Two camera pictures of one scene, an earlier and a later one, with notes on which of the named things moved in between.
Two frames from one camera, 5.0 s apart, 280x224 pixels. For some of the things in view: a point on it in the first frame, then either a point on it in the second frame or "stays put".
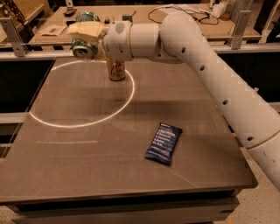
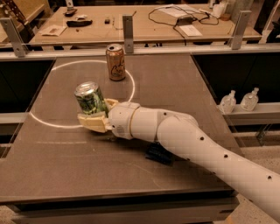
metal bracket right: x=239 y=29 stays put
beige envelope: x=52 y=30 stays put
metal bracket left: x=19 y=49 stays put
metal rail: x=67 y=55 stays put
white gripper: x=117 y=40 → x=121 y=120
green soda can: x=86 y=49 → x=90 y=98
